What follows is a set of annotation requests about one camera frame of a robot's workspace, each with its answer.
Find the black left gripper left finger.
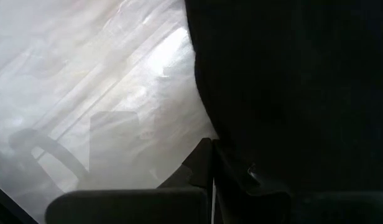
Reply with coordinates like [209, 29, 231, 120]
[44, 138, 214, 224]

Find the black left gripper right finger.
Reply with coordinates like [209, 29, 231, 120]
[213, 139, 383, 224]

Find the black knit sweater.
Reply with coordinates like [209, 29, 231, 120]
[183, 0, 383, 194]

